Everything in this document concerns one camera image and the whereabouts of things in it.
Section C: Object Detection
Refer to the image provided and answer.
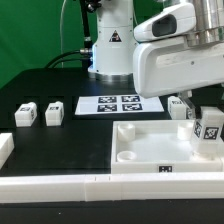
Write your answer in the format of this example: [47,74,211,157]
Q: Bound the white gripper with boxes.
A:
[133,37,224,119]

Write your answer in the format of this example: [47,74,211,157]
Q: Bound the white square tabletop tray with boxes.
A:
[111,120,224,174]

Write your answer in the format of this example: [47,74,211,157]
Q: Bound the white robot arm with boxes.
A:
[133,0,224,118]

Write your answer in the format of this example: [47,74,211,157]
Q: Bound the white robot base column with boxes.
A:
[88,0,137,82]

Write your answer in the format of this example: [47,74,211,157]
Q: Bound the white front fence bar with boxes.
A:
[0,172,224,203]

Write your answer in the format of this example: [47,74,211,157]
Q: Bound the white sheet with tags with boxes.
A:
[75,94,164,115]

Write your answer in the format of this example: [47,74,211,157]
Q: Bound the white left fence piece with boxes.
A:
[0,133,14,169]

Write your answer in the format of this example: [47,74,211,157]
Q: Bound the black cable bundle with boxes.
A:
[44,48,93,69]

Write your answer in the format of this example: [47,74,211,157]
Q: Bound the white thin cable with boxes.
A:
[59,0,68,56]

